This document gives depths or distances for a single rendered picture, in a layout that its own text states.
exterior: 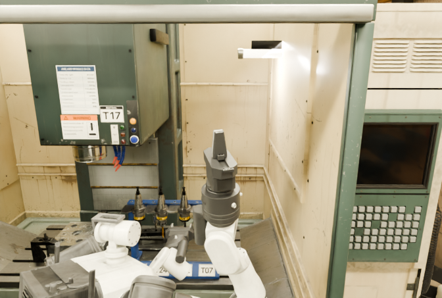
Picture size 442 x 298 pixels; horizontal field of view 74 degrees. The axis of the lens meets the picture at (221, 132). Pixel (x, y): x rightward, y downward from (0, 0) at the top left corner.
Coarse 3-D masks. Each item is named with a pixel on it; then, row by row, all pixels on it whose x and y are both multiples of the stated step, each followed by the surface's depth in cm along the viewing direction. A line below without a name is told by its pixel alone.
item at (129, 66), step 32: (32, 32) 117; (64, 32) 117; (96, 32) 117; (128, 32) 117; (160, 32) 151; (32, 64) 120; (64, 64) 120; (96, 64) 120; (128, 64) 120; (160, 64) 165; (128, 96) 123; (160, 96) 165
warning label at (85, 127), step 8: (64, 120) 126; (72, 120) 125; (80, 120) 125; (88, 120) 125; (96, 120) 125; (64, 128) 126; (72, 128) 126; (80, 128) 126; (88, 128) 126; (96, 128) 126; (64, 136) 127; (72, 136) 127; (80, 136) 127; (88, 136) 127; (96, 136) 127
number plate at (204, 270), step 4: (200, 264) 142; (204, 264) 142; (208, 264) 142; (212, 264) 142; (200, 268) 142; (204, 268) 142; (208, 268) 142; (212, 268) 142; (200, 272) 141; (204, 272) 141; (208, 272) 141; (212, 272) 141
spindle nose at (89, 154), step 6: (72, 150) 145; (78, 150) 142; (84, 150) 142; (90, 150) 143; (96, 150) 144; (102, 150) 147; (78, 156) 143; (84, 156) 142; (90, 156) 143; (96, 156) 145; (102, 156) 148
